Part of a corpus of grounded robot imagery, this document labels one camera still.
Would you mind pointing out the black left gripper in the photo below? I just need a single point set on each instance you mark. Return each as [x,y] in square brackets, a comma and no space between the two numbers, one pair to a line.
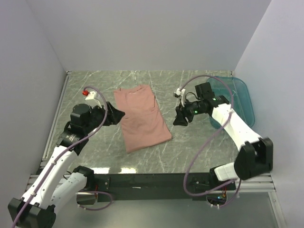
[114,116]

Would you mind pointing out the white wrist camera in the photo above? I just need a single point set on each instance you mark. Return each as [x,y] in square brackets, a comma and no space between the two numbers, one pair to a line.
[180,94]
[92,98]

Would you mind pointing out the pink t-shirt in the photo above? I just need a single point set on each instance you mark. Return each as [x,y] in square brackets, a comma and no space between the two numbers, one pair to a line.
[143,124]

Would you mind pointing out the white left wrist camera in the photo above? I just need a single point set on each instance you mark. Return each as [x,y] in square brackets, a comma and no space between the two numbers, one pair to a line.
[92,98]

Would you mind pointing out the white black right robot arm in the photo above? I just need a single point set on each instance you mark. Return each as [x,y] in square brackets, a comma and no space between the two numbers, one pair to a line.
[255,154]

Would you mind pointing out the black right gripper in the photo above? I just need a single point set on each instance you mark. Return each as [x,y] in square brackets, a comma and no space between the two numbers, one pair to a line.
[180,119]

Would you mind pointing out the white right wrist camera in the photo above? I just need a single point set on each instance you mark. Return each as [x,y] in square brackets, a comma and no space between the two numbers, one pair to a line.
[180,94]

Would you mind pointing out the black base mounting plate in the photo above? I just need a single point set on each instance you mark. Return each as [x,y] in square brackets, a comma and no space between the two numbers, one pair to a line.
[166,186]

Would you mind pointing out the teal translucent plastic basin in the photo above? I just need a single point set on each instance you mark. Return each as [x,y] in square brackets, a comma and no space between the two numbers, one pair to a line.
[242,102]

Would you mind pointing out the aluminium front frame rail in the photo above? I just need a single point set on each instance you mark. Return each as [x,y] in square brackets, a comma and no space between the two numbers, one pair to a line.
[262,183]

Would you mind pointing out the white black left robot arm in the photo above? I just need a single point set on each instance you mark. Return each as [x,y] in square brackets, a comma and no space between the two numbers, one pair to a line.
[39,205]

